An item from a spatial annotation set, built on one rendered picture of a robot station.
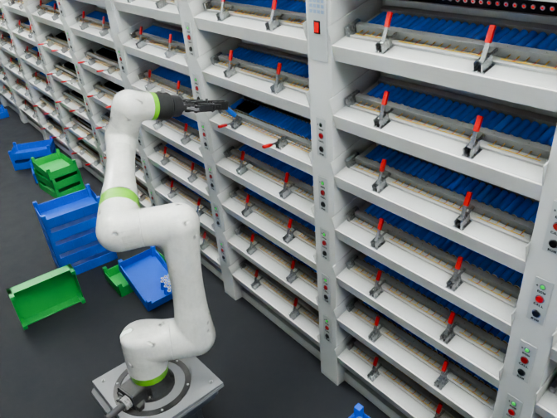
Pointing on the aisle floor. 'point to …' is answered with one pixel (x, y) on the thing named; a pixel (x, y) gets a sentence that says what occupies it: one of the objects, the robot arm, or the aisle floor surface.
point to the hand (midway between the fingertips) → (218, 104)
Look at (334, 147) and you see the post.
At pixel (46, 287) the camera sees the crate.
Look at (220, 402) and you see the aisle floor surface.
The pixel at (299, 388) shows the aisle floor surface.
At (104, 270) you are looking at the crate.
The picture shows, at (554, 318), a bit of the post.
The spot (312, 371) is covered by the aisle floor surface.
